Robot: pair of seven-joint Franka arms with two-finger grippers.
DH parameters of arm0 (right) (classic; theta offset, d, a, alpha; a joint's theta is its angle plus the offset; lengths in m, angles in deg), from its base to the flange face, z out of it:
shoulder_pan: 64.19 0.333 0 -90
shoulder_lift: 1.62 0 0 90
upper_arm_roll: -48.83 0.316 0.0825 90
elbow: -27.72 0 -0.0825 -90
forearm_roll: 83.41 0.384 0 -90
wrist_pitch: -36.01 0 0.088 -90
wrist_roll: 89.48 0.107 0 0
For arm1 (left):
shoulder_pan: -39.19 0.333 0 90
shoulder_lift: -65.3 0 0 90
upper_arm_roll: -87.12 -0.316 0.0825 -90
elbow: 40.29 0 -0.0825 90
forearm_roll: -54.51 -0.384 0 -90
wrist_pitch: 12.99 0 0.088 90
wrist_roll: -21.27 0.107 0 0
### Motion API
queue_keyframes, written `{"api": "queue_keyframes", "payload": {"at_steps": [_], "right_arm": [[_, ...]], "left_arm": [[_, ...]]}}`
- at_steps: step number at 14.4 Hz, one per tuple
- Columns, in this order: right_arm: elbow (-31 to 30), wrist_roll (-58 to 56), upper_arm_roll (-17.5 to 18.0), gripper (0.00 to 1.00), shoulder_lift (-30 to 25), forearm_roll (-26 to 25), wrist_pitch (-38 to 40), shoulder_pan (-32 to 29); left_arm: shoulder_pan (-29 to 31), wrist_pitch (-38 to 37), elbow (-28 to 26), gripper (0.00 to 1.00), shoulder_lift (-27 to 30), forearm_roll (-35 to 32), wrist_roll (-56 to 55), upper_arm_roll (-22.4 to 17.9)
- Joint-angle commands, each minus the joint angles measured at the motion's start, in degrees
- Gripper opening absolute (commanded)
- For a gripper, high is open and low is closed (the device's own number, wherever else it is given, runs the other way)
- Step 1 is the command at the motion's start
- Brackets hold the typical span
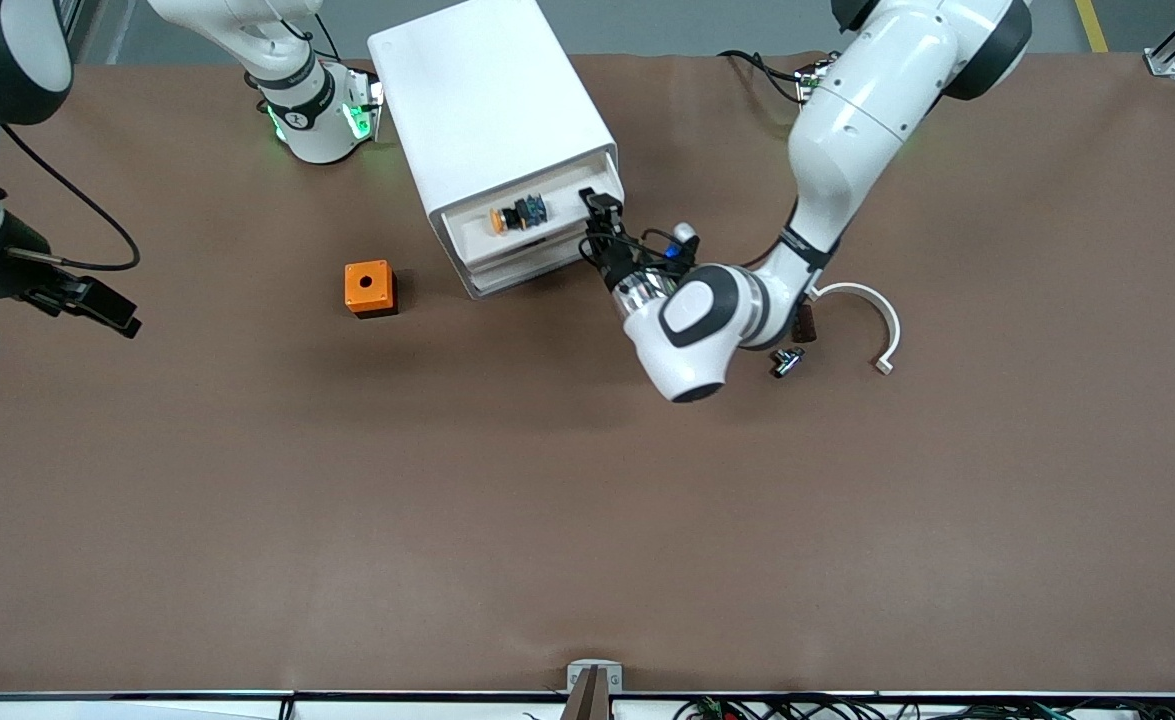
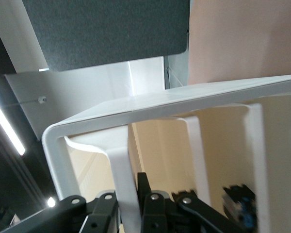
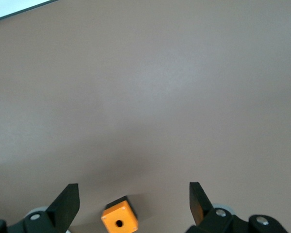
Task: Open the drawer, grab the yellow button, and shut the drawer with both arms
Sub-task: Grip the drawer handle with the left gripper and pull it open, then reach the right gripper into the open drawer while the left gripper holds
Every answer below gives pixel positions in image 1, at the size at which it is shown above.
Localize brown table cover mat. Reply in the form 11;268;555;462
0;50;1175;696

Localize orange box with round hole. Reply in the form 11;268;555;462
344;260;399;319

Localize white semicircular bracket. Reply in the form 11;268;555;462
809;282;902;377

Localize grey metal clamp bracket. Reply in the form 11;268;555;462
566;659;624;694

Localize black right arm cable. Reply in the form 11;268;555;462
2;123;140;272

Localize black left arm base cable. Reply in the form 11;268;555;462
717;48;810;103

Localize orange mushroom push button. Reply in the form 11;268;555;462
490;195;548;237

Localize white closed cabinet drawer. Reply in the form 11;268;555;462
464;245;608;300

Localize tangled cables below table edge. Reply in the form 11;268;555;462
677;695;1175;720

